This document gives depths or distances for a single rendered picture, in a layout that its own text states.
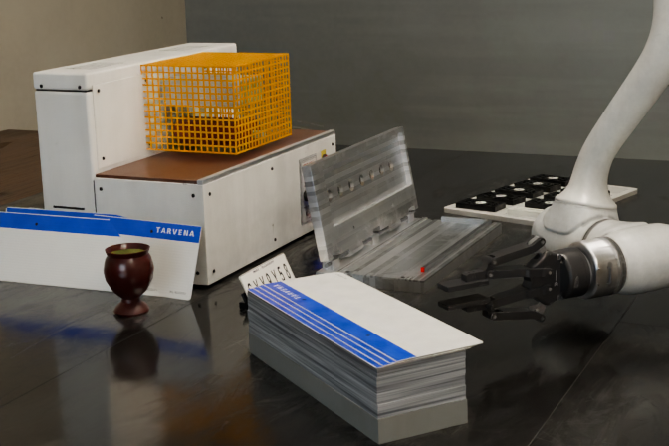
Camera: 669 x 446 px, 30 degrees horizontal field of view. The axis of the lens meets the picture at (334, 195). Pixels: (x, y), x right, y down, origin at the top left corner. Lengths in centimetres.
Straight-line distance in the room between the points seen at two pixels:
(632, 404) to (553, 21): 298
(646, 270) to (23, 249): 113
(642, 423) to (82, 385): 77
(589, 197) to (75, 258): 92
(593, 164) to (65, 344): 89
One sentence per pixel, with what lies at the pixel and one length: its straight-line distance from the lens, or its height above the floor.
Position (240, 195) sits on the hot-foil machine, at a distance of 230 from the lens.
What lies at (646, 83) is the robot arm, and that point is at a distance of 199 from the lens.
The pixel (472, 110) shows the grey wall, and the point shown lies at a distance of 468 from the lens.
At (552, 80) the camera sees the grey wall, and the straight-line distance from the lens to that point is 458.
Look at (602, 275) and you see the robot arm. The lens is 190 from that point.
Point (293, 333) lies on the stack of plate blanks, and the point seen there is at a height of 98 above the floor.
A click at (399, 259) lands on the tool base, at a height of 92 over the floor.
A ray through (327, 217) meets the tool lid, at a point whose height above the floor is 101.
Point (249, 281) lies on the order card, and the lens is 209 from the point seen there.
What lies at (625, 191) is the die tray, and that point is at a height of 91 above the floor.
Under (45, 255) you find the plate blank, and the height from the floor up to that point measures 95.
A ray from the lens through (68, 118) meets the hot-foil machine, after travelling 232.
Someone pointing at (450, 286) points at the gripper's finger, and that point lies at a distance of 179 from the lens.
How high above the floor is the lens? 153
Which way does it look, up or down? 12 degrees down
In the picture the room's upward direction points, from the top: 2 degrees counter-clockwise
